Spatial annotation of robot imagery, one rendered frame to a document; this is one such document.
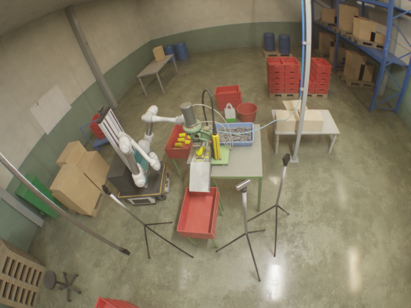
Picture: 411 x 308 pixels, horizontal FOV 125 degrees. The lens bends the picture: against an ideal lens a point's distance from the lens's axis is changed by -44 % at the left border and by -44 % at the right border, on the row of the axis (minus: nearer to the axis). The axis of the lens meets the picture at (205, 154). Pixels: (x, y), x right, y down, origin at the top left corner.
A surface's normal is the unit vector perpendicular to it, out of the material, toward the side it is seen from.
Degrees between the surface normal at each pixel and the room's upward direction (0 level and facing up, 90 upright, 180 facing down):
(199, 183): 30
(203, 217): 0
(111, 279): 0
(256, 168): 0
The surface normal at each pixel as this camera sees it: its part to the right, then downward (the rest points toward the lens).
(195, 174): -0.25, -0.22
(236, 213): -0.20, -0.67
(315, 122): -0.20, 0.74
